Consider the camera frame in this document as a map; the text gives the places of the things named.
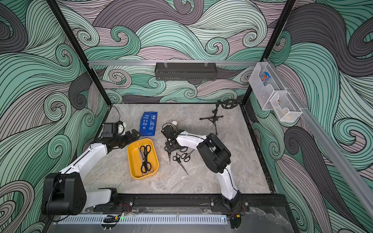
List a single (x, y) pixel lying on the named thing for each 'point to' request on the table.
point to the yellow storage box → (135, 160)
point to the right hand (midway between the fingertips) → (174, 146)
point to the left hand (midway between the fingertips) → (136, 135)
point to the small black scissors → (186, 157)
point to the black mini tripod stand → (227, 104)
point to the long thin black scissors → (177, 158)
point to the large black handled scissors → (146, 166)
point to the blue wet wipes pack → (148, 123)
